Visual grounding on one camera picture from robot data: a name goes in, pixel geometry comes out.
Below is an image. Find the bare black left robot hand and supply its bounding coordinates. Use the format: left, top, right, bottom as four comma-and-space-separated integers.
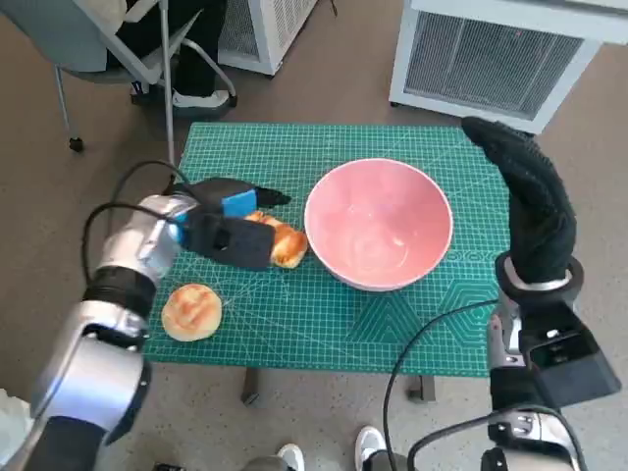
183, 178, 293, 220

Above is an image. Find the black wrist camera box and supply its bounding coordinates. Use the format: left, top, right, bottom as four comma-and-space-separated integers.
184, 209, 277, 272
519, 303, 622, 408

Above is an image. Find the black table leg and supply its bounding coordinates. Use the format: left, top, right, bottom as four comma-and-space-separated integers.
407, 375, 437, 404
242, 367, 261, 406

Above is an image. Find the small white mesh cabinet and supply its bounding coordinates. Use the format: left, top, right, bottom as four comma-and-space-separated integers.
215, 0, 320, 78

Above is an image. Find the long glazed toy bread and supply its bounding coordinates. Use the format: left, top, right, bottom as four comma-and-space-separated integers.
243, 210, 309, 270

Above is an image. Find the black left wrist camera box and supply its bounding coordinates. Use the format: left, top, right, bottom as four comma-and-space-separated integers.
184, 209, 277, 272

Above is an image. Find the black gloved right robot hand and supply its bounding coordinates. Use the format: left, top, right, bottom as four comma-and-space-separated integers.
460, 116, 578, 286

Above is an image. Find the person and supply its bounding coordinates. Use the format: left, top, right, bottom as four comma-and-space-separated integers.
95, 0, 239, 109

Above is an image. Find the white plastic bag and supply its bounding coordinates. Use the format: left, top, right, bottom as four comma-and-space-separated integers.
0, 389, 36, 438

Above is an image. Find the grey office chair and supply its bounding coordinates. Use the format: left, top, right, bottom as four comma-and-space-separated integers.
0, 0, 239, 168

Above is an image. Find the green cutting mat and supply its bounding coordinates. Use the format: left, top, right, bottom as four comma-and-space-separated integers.
141, 122, 509, 379

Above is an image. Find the white shoe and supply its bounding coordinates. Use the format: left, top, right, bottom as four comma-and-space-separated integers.
354, 425, 389, 471
277, 444, 305, 471

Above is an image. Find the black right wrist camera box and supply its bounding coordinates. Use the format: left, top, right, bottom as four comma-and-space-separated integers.
519, 303, 622, 408

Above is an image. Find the looped black right arm cable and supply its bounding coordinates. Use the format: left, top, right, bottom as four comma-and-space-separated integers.
406, 406, 585, 471

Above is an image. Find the long black right arm cable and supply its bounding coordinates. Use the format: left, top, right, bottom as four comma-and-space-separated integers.
382, 301, 499, 471

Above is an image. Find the round toy bread bun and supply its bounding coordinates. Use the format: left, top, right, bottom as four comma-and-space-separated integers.
161, 283, 223, 342

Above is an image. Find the large white mesh cabinet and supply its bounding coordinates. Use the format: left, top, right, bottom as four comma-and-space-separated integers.
389, 0, 628, 134

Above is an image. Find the pink bowl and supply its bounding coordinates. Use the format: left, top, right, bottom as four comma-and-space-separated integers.
303, 158, 453, 293

